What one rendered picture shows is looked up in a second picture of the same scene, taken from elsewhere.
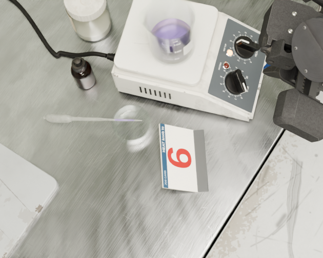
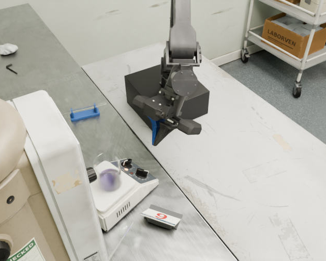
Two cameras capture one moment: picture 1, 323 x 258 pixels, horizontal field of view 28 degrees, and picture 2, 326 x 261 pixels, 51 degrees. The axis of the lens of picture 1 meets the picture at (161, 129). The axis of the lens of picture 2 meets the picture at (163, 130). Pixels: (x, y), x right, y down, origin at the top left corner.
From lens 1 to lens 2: 0.47 m
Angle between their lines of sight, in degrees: 45
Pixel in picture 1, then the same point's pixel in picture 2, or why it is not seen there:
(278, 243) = (220, 198)
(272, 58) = (167, 113)
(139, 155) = (147, 237)
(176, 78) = (127, 188)
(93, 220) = not seen: outside the picture
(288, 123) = (193, 127)
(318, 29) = (179, 76)
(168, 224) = (190, 239)
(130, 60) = (104, 203)
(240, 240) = (212, 212)
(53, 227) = not seen: outside the picture
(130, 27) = not seen: hidden behind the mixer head
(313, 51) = (184, 84)
